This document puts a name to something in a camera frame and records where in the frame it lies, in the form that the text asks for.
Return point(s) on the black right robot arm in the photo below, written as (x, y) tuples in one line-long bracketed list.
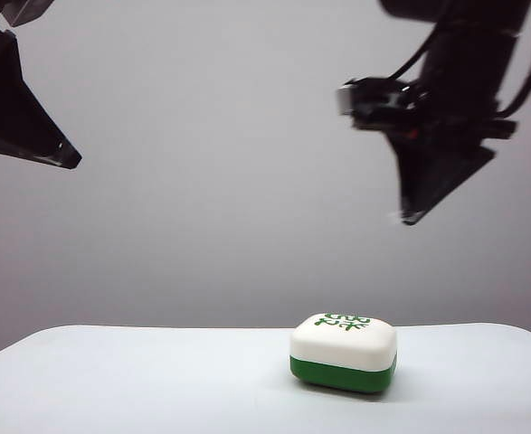
[(468, 50)]

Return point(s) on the green and white foam mahjong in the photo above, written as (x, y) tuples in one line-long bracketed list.
[(342, 352)]

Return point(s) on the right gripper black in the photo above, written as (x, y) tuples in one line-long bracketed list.
[(446, 126)]

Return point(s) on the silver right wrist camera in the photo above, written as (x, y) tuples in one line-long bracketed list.
[(369, 97)]

